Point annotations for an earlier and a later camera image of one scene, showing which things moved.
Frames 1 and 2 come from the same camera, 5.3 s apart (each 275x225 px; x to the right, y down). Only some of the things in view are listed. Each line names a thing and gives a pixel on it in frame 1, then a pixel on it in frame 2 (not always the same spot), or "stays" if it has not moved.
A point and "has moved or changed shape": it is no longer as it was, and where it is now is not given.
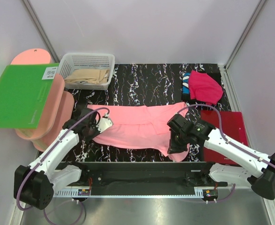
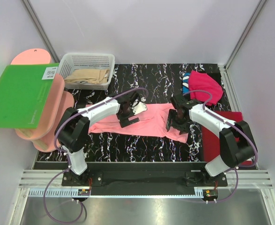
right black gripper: (173, 147) → (183, 128)
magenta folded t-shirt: (204, 87) stays
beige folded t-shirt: (88, 76) stays
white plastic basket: (86, 71) stays
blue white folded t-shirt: (185, 78) stays
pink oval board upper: (38, 56) stays
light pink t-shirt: (143, 127) has moved or changed shape
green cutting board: (18, 100) stays
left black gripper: (86, 138) → (124, 121)
